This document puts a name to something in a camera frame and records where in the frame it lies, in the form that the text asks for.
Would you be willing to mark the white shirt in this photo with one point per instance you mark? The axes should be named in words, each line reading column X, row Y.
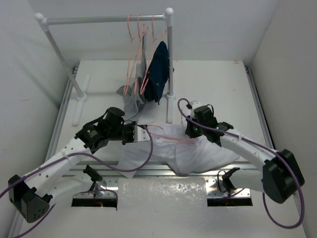
column 181, row 158

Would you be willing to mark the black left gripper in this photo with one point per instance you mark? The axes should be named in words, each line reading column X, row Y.
column 132, row 131

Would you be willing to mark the white clothes rack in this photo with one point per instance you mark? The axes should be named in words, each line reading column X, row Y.
column 96, row 74

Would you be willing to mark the dark navy garment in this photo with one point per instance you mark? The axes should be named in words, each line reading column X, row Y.
column 158, row 74

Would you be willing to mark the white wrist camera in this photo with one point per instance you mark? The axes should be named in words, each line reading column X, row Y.
column 140, row 134
column 192, row 106

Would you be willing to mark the aluminium frame rail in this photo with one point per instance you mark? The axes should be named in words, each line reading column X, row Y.
column 155, row 203

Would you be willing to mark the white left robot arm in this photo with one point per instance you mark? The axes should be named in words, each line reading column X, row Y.
column 33, row 193

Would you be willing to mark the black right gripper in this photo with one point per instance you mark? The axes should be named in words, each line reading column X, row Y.
column 189, row 131

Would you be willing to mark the pink wire hanger with navy garment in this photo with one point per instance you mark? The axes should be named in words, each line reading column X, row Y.
column 154, row 38

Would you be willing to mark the grey shirt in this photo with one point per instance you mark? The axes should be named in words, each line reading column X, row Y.
column 134, row 102

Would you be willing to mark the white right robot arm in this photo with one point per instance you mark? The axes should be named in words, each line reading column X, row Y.
column 278, row 174

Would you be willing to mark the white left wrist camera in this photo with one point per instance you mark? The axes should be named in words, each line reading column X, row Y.
column 140, row 134

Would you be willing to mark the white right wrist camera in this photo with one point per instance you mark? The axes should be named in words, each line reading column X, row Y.
column 192, row 106

